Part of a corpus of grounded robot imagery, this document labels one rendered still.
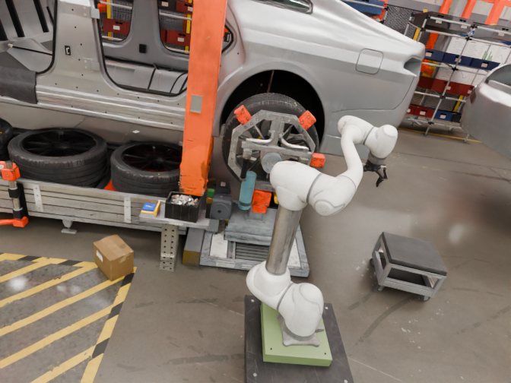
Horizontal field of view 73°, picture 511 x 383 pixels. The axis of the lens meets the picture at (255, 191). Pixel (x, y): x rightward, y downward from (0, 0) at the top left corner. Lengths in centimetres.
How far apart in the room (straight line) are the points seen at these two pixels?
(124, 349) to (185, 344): 32
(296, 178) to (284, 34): 139
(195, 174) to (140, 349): 105
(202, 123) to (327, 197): 107
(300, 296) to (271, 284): 14
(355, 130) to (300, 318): 91
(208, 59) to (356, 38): 108
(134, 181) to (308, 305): 155
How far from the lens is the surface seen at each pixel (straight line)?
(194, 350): 211
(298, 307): 163
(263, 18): 250
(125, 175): 262
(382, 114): 279
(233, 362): 209
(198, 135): 213
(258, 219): 269
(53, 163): 276
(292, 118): 218
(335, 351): 190
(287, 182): 133
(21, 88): 301
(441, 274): 274
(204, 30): 199
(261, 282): 167
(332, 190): 128
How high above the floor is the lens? 174
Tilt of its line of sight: 29 degrees down
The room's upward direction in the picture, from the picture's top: 11 degrees clockwise
